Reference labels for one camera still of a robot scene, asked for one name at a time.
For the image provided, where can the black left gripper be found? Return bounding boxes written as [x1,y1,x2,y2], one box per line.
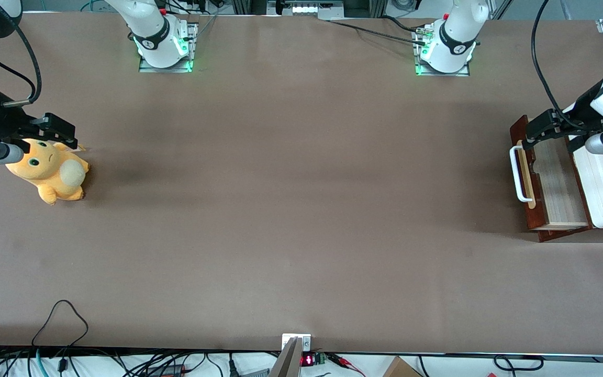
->
[521,79,603,152]

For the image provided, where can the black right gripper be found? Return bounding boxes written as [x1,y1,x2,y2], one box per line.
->
[0,92,79,150]

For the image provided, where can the wooden drawer with white handle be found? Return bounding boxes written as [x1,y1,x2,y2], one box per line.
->
[509,114,591,232]

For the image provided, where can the yellow plush toy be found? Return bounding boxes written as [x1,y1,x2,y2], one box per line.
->
[6,137,91,206]

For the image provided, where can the black power adapter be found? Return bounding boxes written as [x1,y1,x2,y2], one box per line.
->
[147,364,187,377]

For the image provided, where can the white lit device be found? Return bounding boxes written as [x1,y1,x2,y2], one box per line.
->
[267,0,344,17]

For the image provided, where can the brown cardboard box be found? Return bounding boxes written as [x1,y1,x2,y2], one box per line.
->
[383,356,423,377]

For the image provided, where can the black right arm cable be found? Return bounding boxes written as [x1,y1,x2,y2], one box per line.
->
[0,24,43,105]

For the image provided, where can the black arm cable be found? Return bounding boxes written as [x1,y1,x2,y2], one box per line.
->
[531,0,582,131]
[0,24,43,105]

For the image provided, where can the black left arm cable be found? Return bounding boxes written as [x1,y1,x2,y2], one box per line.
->
[531,0,582,131]

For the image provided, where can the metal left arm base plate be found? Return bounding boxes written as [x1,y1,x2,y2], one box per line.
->
[412,24,471,77]

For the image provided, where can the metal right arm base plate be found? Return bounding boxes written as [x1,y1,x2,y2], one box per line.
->
[139,23,198,73]

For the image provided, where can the black looped table cable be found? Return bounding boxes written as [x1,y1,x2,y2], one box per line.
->
[32,300,89,349]

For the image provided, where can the black straight table cable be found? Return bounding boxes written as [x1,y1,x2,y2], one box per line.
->
[328,19,429,48]

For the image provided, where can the black flat cable loop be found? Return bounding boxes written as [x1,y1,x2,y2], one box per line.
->
[493,354,544,371]

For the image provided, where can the red clip wires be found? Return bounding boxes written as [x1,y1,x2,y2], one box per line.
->
[327,353,366,375]

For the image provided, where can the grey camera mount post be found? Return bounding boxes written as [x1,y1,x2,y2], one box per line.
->
[269,334,312,377]

